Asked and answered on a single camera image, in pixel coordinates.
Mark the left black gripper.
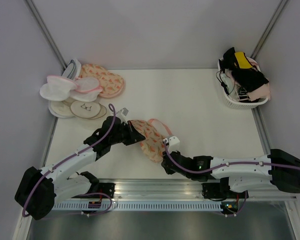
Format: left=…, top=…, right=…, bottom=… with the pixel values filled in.
left=109, top=120, right=145, bottom=146

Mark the peach floral mesh laundry bag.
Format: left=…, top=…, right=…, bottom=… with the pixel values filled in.
left=131, top=118, right=172, bottom=163

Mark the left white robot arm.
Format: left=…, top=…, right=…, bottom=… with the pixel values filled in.
left=14, top=116, right=146, bottom=220

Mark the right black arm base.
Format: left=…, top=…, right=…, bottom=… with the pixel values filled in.
left=201, top=182, right=227, bottom=202

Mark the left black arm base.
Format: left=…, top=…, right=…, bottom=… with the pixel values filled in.
left=97, top=182, right=116, bottom=199

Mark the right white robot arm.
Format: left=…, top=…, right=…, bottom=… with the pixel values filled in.
left=161, top=149, right=300, bottom=198

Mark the beige bag with bra print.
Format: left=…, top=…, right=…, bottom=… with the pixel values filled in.
left=69, top=100, right=107, bottom=120

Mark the white plastic laundry basket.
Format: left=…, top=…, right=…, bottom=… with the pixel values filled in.
left=215, top=58, right=270, bottom=110

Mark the cream round mesh bag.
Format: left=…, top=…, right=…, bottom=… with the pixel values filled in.
left=48, top=101, right=74, bottom=119

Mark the white blue-trimmed mesh bag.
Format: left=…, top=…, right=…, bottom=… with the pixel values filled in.
left=61, top=58, right=82, bottom=80

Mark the white pink-trimmed mesh bag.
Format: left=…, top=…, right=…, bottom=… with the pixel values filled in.
left=39, top=75, right=79, bottom=102

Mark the pink bra in basket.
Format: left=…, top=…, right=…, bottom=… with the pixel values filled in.
left=242, top=83, right=271, bottom=102

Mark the black bra in basket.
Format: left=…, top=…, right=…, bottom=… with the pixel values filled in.
left=220, top=47, right=269, bottom=93

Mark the yellow garment in basket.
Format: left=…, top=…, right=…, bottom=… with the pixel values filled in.
left=234, top=51, right=253, bottom=69

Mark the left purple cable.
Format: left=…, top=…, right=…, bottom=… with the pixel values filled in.
left=22, top=103, right=116, bottom=220

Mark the purple cable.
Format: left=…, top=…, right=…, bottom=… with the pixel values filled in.
left=162, top=139, right=300, bottom=218
left=22, top=103, right=116, bottom=220

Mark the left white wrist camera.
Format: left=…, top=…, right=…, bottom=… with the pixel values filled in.
left=115, top=107, right=129, bottom=124

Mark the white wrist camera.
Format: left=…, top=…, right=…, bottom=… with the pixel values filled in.
left=163, top=135, right=180, bottom=152
left=115, top=107, right=129, bottom=124

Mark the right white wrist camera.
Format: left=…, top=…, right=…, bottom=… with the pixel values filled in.
left=163, top=135, right=180, bottom=152

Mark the white slotted cable duct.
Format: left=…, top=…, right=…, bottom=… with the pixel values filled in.
left=52, top=200, right=235, bottom=212

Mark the aluminium mounting rail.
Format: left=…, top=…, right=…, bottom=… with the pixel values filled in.
left=64, top=178, right=298, bottom=201

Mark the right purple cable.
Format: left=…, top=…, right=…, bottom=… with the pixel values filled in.
left=162, top=139, right=300, bottom=218

